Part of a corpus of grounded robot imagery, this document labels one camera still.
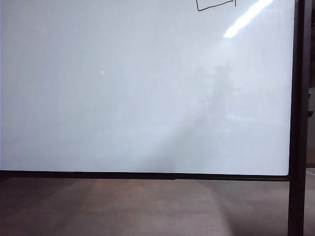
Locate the white whiteboard panel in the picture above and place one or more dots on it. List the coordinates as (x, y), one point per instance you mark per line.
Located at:
(123, 98)

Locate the white whiteboard with black frame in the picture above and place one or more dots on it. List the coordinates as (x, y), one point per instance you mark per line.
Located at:
(297, 123)

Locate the black frame clamp knob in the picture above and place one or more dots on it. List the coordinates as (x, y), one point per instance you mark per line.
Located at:
(311, 94)

